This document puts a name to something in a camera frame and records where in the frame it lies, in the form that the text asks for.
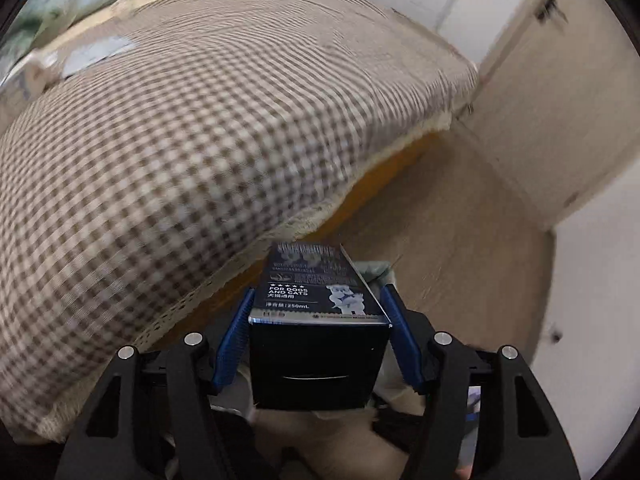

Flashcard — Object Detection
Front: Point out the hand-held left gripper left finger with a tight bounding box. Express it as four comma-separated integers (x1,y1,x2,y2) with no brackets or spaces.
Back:
54,287,257,480

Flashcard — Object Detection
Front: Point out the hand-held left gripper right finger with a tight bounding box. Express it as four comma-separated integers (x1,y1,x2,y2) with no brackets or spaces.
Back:
381,284,581,480

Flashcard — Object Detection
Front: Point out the dark blue drink carton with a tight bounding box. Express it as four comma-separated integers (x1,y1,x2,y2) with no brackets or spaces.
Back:
248,241,393,411

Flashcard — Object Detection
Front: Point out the cardboard box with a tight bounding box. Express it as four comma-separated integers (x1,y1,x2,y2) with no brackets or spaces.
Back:
240,259,436,480

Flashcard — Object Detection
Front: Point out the brown checkered blanket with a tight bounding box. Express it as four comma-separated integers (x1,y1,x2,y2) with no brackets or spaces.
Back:
0,0,481,441

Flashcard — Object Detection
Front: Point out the beige room door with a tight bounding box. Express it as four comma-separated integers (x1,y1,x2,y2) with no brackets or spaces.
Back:
460,0,640,231

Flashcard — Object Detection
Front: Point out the white blue plastic wrapper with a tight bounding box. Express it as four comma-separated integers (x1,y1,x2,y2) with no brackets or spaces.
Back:
60,37,136,78

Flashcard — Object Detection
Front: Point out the green floral quilt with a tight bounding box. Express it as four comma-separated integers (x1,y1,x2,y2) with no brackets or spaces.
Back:
0,0,86,86

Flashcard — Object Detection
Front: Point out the black door handle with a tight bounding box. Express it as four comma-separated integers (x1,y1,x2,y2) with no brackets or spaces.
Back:
537,0,568,23

